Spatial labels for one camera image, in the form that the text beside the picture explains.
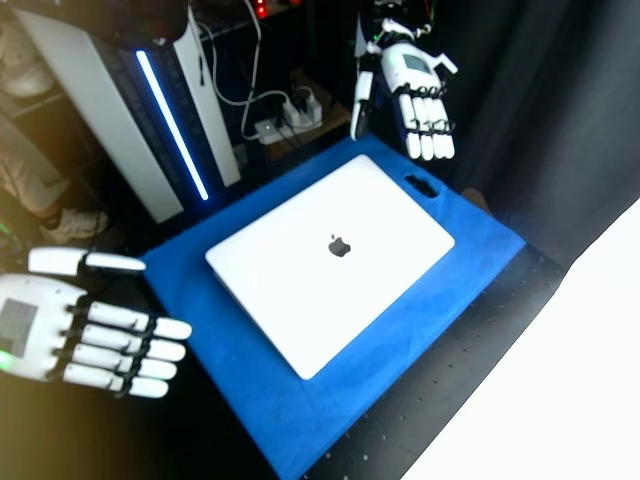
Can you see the silver laptop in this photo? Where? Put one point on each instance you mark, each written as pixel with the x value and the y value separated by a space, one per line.
pixel 300 300

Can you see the person's shoe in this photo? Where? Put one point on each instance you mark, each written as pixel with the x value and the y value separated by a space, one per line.
pixel 75 225
pixel 25 80

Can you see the person's leg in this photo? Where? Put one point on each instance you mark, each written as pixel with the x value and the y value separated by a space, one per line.
pixel 25 175

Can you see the blue felt mat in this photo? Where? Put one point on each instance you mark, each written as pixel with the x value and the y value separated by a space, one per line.
pixel 240 375

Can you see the white computer tower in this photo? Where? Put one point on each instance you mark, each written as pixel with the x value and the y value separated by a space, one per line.
pixel 100 100

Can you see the white power adapter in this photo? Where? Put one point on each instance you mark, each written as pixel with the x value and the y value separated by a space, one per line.
pixel 267 130

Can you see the white power strip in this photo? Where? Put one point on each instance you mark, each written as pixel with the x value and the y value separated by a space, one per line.
pixel 305 112

